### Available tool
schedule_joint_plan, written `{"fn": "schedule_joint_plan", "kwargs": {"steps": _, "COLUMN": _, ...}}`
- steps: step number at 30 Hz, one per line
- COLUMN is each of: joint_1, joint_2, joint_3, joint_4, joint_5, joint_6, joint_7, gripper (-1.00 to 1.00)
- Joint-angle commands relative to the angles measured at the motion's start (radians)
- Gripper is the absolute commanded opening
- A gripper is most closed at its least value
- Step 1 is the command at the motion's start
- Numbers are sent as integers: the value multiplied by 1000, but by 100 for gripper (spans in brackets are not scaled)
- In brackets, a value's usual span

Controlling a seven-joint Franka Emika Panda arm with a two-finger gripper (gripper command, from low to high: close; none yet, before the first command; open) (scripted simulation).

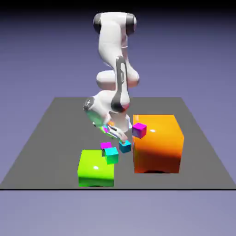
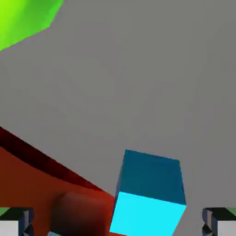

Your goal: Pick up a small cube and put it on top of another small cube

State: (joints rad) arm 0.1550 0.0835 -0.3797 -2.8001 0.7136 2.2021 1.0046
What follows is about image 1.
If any small cyan cube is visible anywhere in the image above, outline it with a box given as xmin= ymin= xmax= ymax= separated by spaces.
xmin=104 ymin=147 xmax=119 ymax=165
xmin=118 ymin=140 xmax=132 ymax=154

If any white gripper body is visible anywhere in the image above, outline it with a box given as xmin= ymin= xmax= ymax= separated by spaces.
xmin=102 ymin=124 xmax=129 ymax=142

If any large orange box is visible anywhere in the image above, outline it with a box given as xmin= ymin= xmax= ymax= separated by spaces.
xmin=132 ymin=114 xmax=185 ymax=174

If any large green box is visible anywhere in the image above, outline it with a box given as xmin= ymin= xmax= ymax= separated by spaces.
xmin=77 ymin=149 xmax=115 ymax=188

